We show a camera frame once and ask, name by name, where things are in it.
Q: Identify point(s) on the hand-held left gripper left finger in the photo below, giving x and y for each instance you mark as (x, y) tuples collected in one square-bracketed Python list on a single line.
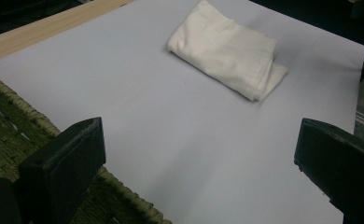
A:
[(62, 168)]

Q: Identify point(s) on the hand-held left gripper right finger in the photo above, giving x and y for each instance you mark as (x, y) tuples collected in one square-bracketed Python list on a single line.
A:
[(342, 168)]

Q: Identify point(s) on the green woven basket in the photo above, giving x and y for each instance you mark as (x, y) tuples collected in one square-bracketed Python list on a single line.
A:
[(6, 137)]

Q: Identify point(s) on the white cloth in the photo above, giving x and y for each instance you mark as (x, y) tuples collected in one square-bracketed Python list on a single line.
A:
[(226, 53)]

